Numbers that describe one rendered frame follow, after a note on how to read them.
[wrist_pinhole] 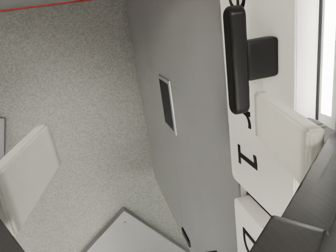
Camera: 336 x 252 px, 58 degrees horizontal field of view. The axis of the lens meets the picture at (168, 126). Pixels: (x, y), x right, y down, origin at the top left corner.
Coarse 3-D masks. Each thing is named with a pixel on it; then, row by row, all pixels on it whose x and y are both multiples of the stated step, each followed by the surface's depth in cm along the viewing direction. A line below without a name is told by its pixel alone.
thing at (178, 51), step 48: (144, 0) 67; (192, 0) 40; (144, 48) 80; (192, 48) 44; (144, 96) 97; (192, 96) 48; (192, 144) 54; (192, 192) 62; (240, 192) 39; (192, 240) 73
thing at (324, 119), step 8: (320, 0) 19; (320, 8) 19; (320, 16) 19; (320, 24) 19; (320, 32) 19; (320, 40) 20; (320, 48) 20; (320, 56) 20; (320, 64) 20; (320, 72) 20; (320, 80) 20; (320, 88) 21; (320, 96) 21; (320, 104) 21; (320, 112) 21; (320, 120) 21; (328, 120) 20
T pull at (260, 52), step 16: (224, 16) 20; (240, 16) 20; (224, 32) 21; (240, 32) 20; (240, 48) 20; (256, 48) 21; (272, 48) 21; (240, 64) 21; (256, 64) 21; (272, 64) 21; (240, 80) 21; (240, 96) 21; (240, 112) 22
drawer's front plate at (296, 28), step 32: (224, 0) 27; (256, 0) 22; (288, 0) 19; (256, 32) 23; (288, 32) 20; (224, 64) 30; (288, 64) 20; (288, 96) 21; (256, 160) 28; (256, 192) 29; (288, 192) 24
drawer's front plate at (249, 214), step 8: (240, 200) 34; (248, 200) 34; (240, 208) 34; (248, 208) 33; (256, 208) 33; (240, 216) 35; (248, 216) 32; (256, 216) 32; (264, 216) 31; (240, 224) 35; (248, 224) 33; (256, 224) 31; (264, 224) 30; (240, 232) 36; (248, 232) 33; (256, 232) 31; (240, 240) 36; (248, 240) 34; (240, 248) 37; (248, 248) 34
